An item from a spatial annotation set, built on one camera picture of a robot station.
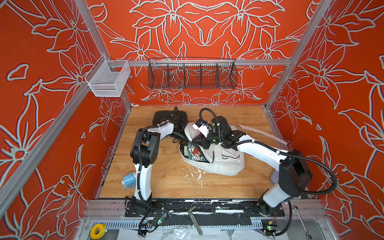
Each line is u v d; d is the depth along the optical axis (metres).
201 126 0.70
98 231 0.68
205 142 0.71
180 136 0.83
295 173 0.44
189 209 0.73
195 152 0.87
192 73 0.97
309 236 0.66
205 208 0.74
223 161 0.84
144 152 0.54
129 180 0.75
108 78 0.93
